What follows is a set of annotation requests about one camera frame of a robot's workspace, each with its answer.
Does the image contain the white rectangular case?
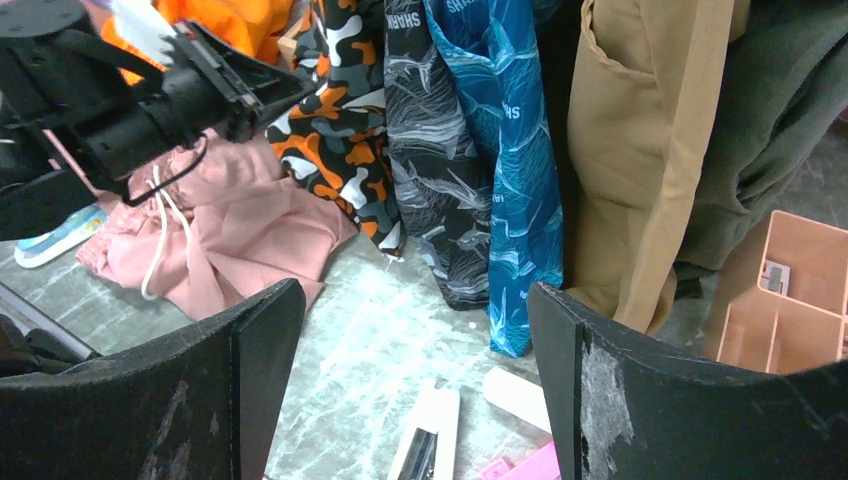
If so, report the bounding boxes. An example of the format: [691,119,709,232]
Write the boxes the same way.
[482,367,552,434]

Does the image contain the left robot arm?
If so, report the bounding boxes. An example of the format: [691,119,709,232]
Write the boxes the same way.
[1,1,316,241]

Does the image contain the dark olive green shorts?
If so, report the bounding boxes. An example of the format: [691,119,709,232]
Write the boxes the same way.
[674,1,847,299]

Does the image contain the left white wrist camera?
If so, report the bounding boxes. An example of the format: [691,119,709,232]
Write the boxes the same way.
[109,0,176,69]

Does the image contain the pink drawstring shorts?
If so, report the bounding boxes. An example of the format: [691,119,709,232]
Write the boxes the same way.
[76,134,355,320]

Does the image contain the blue patterned shorts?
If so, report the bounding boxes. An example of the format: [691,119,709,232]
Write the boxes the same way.
[425,0,564,358]

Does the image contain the pink plastic clip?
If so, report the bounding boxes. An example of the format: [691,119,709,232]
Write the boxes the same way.
[480,441,560,480]

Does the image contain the wooden clothes rack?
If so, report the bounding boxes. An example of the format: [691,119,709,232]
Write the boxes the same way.
[277,11,308,70]

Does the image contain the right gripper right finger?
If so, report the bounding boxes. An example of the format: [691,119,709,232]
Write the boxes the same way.
[527,283,847,479]

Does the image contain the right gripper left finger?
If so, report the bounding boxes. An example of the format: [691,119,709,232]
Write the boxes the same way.
[1,280,305,479]

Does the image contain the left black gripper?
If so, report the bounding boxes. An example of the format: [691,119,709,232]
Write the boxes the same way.
[142,21,316,146]

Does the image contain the black grey patterned shorts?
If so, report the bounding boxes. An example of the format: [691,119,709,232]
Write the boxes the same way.
[384,1,492,311]

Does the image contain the light blue stapler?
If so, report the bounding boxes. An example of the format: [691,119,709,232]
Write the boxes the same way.
[386,380,461,480]

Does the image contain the peach plastic file organizer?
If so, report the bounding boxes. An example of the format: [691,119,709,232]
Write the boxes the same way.
[702,210,847,374]

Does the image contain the orange camouflage shorts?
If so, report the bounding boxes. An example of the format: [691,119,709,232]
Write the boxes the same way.
[266,1,406,258]

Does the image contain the tan brown shorts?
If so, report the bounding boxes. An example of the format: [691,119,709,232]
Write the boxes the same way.
[567,0,750,334]

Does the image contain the light blue oval object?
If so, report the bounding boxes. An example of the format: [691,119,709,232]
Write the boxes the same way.
[14,204,108,269]

